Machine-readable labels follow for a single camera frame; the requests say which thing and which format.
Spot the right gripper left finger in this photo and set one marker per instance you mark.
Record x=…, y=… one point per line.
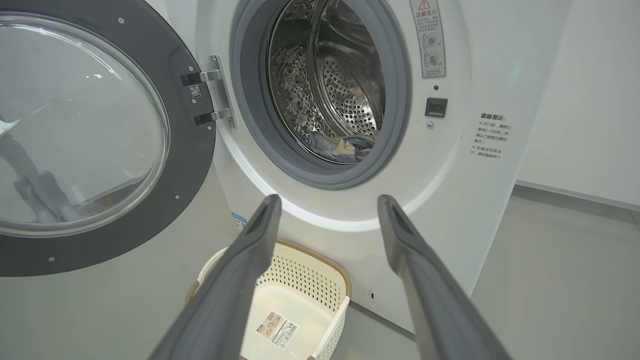
x=225, y=300

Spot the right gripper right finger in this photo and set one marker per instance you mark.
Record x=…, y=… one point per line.
x=435, y=310

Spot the round dark glass washer door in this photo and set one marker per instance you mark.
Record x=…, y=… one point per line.
x=190, y=175

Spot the blue garment with cream lining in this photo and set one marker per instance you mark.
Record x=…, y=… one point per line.
x=350, y=149

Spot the white front-load washing machine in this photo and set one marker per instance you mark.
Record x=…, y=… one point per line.
x=450, y=200

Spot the black door latch slot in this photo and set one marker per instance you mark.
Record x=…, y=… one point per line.
x=436, y=107

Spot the metal door hinge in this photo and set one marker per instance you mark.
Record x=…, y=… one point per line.
x=220, y=95

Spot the basket product sticker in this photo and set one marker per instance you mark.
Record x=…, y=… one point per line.
x=277, y=330

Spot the cream perforated laundry basket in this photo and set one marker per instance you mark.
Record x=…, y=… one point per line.
x=300, y=280

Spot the blue energy label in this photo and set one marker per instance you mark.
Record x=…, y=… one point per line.
x=239, y=221

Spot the grey warning label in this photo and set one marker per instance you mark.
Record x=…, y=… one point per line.
x=428, y=40

